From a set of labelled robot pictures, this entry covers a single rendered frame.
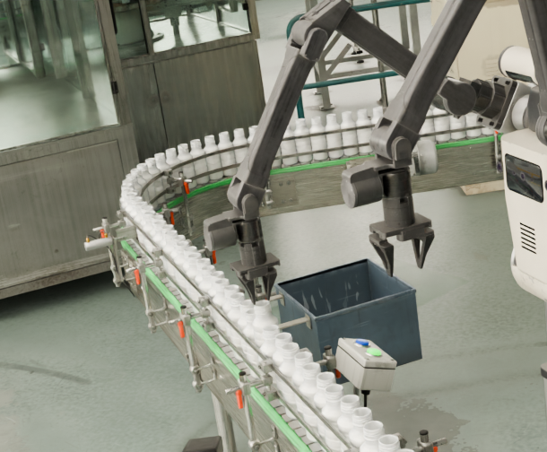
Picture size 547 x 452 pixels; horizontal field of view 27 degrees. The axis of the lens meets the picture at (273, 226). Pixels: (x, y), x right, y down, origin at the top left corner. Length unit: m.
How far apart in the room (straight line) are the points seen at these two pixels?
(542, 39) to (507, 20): 4.53
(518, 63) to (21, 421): 3.16
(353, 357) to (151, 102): 5.59
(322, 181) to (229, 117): 3.82
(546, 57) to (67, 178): 4.03
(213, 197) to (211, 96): 3.81
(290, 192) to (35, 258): 2.02
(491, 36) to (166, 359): 2.76
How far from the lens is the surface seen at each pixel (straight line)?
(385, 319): 3.18
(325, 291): 3.42
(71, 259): 6.02
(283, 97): 2.44
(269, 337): 2.53
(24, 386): 5.32
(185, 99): 7.99
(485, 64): 6.71
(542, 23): 2.17
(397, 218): 2.08
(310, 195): 4.35
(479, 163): 4.42
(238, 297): 2.76
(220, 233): 2.46
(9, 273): 5.99
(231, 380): 2.80
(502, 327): 5.14
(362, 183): 2.03
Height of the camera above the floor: 2.20
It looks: 19 degrees down
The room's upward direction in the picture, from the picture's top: 9 degrees counter-clockwise
